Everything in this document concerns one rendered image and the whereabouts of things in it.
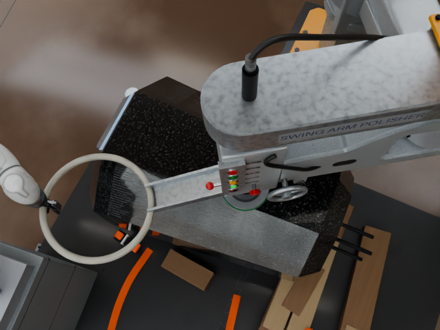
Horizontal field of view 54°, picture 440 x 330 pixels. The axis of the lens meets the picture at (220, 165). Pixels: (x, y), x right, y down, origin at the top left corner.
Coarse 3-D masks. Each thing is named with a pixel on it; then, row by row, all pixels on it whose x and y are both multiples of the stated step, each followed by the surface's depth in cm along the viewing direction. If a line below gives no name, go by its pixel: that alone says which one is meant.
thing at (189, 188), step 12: (204, 168) 179; (216, 168) 179; (168, 180) 183; (180, 180) 186; (192, 180) 184; (204, 180) 183; (216, 180) 181; (156, 192) 188; (168, 192) 186; (180, 192) 185; (192, 192) 183; (204, 192) 181; (216, 192) 175; (156, 204) 187; (168, 204) 180; (180, 204) 181
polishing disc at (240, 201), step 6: (264, 192) 191; (228, 198) 190; (234, 198) 190; (240, 198) 190; (246, 198) 190; (252, 198) 190; (258, 198) 190; (264, 198) 190; (234, 204) 189; (240, 204) 189; (246, 204) 189; (252, 204) 189; (258, 204) 189
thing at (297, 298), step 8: (320, 272) 245; (296, 280) 244; (304, 280) 244; (312, 280) 244; (296, 288) 243; (304, 288) 242; (312, 288) 242; (288, 296) 241; (296, 296) 241; (304, 296) 241; (288, 304) 240; (296, 304) 240; (304, 304) 240; (296, 312) 238
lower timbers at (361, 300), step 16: (352, 208) 267; (368, 240) 262; (384, 240) 261; (368, 256) 259; (384, 256) 258; (352, 272) 259; (368, 272) 256; (352, 288) 253; (368, 288) 253; (352, 304) 250; (368, 304) 250; (352, 320) 247; (368, 320) 247
